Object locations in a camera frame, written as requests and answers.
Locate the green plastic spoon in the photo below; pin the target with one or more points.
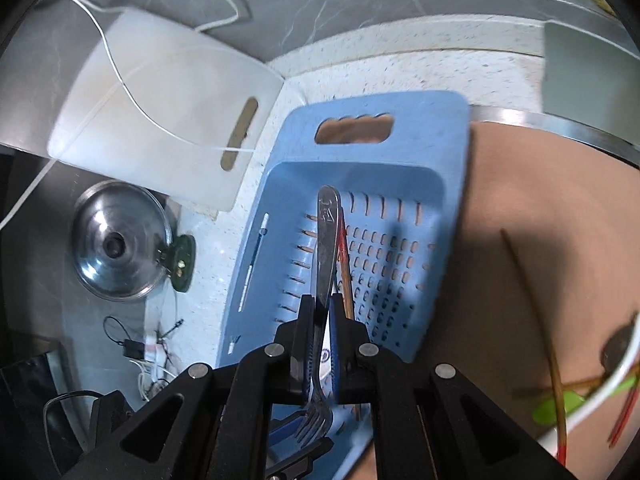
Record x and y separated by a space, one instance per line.
555 406

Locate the white cutting board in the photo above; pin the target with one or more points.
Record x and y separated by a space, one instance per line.
165 90

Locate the steel pot lid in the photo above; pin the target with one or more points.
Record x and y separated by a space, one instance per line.
120 245

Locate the wooden chopstick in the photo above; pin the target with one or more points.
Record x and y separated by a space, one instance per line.
560 420
347 285

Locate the silver metal chopstick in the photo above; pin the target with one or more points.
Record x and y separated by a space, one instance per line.
255 260

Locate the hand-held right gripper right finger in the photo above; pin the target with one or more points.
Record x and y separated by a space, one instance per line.
337 320

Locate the blue plastic drain basket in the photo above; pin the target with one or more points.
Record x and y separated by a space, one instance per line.
400 185

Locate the metal fork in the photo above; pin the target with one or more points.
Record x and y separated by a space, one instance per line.
327 230

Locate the red chopstick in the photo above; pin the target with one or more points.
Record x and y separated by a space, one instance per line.
622 422
341 250

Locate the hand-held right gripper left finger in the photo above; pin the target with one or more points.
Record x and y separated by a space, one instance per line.
306 320

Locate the frosted splash panel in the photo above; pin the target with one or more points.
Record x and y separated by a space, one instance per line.
585 80

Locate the black power adapter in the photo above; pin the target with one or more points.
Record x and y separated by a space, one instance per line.
132 348

